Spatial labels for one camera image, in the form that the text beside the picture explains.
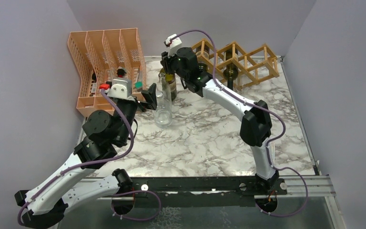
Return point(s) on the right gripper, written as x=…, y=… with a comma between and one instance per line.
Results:
x=165, y=61

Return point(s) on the small items in organizer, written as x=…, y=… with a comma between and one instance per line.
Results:
x=136, y=78

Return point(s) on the green bottle silver cap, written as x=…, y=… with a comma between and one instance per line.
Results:
x=171, y=80
x=202, y=55

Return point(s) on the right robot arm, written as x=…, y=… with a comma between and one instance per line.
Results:
x=255, y=118

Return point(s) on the slim clear glass bottle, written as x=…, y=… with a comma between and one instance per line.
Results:
x=164, y=91

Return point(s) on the peach plastic file organizer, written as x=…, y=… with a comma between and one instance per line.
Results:
x=100, y=56

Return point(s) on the wooden lattice wine rack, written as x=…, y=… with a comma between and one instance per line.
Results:
x=254, y=67

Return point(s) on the green bottle silver cap front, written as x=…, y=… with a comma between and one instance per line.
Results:
x=202, y=55

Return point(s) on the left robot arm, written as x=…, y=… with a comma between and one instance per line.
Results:
x=48, y=203

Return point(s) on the squat clear glass bottle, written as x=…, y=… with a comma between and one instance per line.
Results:
x=163, y=115

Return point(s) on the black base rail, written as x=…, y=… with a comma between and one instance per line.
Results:
x=186, y=192

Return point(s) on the green bottle black cap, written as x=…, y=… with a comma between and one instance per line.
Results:
x=231, y=70

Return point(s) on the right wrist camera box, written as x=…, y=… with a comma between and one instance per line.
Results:
x=173, y=43

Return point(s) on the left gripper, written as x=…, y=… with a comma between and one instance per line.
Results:
x=150, y=96

